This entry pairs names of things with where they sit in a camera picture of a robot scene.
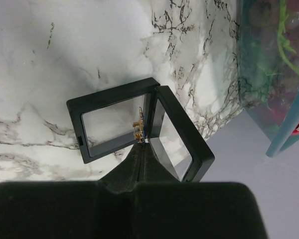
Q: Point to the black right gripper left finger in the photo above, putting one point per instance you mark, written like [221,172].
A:
[72,209]

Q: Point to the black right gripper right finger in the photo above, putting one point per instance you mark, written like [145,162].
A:
[164,208]

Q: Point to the gold jewelled brooch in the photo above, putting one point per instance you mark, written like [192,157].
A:
[139,128]

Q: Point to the dark grape bunch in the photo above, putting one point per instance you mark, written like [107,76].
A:
[269,50]

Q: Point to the teal plastic fruit bowl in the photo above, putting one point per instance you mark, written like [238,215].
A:
[278,130]

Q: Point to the small black square frame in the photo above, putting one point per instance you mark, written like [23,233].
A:
[159,101]

